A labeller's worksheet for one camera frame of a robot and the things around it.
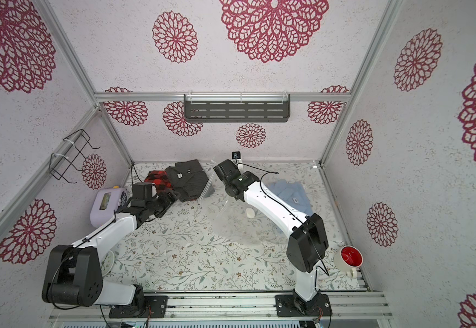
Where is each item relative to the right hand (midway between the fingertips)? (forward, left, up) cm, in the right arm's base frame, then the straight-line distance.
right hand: (238, 176), depth 84 cm
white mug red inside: (-26, -44, -19) cm, 55 cm away
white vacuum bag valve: (-5, -5, -21) cm, 22 cm away
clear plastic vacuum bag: (-6, +1, -23) cm, 24 cm away
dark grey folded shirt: (+12, +27, -17) cm, 34 cm away
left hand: (-5, +28, -10) cm, 30 cm away
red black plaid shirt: (+12, +42, -18) cm, 47 cm away
